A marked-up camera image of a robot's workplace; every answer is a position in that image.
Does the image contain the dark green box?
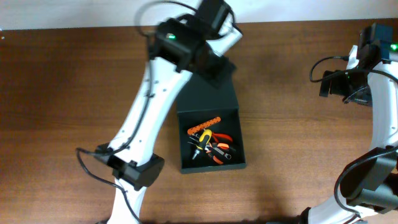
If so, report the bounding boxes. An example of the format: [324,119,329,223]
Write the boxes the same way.
[176,75,246,174]

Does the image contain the orange socket bit rail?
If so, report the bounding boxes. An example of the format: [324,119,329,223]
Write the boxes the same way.
[187,116,221,135]

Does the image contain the small red cutting pliers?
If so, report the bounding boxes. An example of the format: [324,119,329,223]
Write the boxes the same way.
[211,133,233,143]

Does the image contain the yellow black screwdriver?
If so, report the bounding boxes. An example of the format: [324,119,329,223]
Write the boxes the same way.
[192,129,213,160]

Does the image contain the black orange needle-nose pliers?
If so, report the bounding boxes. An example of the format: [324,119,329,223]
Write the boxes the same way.
[188,141,237,165]

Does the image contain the silver ring wrench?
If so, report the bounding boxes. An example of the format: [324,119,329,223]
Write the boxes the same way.
[214,147,231,160]

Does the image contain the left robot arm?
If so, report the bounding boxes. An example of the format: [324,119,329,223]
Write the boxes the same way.
[94,1,242,223]

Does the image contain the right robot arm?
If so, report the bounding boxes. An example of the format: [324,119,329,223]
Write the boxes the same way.
[296,23,397,224]

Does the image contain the right black cable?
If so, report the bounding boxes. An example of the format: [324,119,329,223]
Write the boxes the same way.
[309,55,398,224]

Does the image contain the black cable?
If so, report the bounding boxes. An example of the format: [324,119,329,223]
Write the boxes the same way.
[75,0,245,224]
[309,55,398,224]

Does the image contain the left black cable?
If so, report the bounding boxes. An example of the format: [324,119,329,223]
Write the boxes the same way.
[75,0,245,224]

